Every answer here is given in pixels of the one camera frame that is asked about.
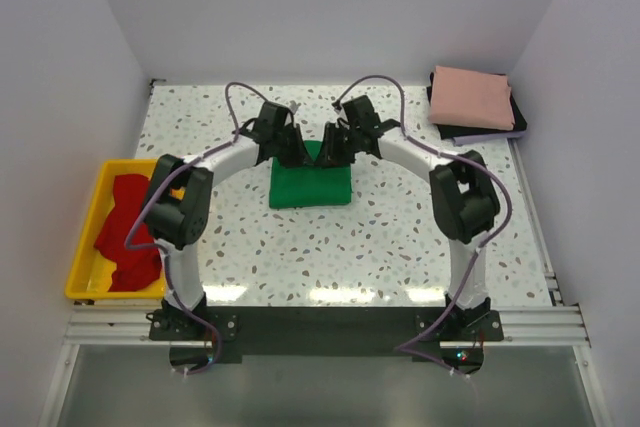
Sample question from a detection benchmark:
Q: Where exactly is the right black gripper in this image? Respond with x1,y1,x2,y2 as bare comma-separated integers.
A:
315,122,361,169

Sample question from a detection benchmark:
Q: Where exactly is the green t-shirt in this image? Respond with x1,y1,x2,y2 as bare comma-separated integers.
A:
268,159,352,210

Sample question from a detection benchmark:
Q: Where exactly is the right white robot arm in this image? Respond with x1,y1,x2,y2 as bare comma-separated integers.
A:
315,96,500,340

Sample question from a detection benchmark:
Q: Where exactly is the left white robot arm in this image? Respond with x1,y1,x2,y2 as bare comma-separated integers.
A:
134,101,312,339

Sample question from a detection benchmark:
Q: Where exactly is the folded black t-shirt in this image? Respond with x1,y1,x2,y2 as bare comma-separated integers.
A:
427,70,528,139

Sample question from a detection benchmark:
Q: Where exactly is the folded lavender t-shirt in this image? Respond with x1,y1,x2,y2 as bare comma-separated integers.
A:
452,131,526,147

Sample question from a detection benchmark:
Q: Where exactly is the folded pink t-shirt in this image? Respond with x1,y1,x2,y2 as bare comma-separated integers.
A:
428,66,515,131

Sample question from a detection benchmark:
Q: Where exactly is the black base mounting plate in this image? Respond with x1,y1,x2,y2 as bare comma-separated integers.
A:
146,303,504,367

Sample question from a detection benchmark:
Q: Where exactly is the red t-shirt in bin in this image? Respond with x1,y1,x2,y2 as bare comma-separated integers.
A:
93,174,169,293

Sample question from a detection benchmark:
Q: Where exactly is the yellow plastic bin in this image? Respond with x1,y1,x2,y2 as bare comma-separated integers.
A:
65,159,165,302

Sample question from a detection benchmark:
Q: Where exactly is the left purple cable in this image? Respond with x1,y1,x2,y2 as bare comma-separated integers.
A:
123,80,301,375

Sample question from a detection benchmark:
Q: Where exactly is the purple cable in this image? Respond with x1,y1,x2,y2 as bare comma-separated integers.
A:
393,75,514,366
123,80,301,375

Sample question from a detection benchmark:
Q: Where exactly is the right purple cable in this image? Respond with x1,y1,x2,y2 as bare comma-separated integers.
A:
393,75,514,366

